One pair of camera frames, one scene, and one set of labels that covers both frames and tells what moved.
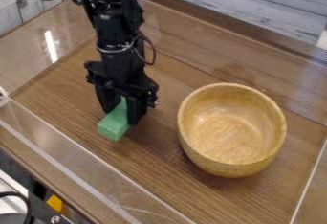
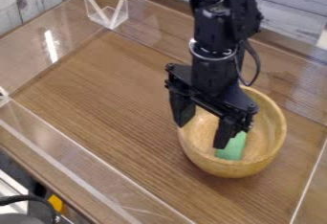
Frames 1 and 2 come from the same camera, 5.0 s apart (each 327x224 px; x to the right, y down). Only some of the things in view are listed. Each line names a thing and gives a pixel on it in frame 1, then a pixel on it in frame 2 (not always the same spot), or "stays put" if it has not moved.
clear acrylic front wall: x=58 y=181 stays put
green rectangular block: x=114 y=123 to x=235 y=147
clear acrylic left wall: x=42 y=43 stays put
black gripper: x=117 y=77 to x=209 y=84
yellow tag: x=54 y=202 stays put
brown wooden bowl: x=231 y=128 stays put
